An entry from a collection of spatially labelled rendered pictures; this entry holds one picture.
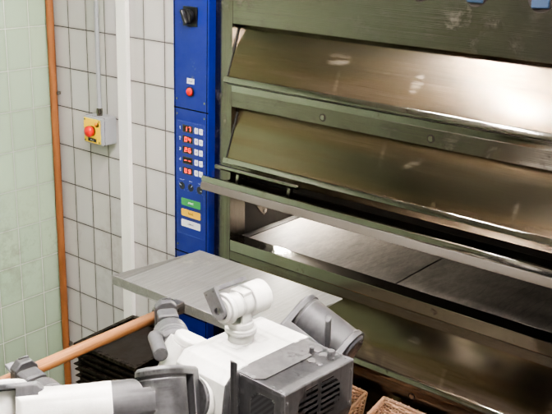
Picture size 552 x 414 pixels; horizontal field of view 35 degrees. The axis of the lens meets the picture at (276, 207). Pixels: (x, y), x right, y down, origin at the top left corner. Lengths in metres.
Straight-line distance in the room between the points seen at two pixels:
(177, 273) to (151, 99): 0.73
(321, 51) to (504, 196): 0.68
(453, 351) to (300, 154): 0.73
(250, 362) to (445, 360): 1.01
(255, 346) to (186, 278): 0.87
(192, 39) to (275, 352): 1.39
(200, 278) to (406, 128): 0.73
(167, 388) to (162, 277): 1.02
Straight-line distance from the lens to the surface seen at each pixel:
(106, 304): 3.55
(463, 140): 2.37
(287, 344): 1.76
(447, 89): 2.37
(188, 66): 2.89
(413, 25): 2.41
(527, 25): 2.26
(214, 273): 2.62
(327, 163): 2.62
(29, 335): 3.70
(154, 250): 3.24
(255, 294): 1.73
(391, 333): 2.67
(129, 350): 3.01
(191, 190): 2.98
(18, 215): 3.50
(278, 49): 2.69
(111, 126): 3.23
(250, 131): 2.80
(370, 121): 2.51
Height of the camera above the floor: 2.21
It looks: 18 degrees down
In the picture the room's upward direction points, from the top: 2 degrees clockwise
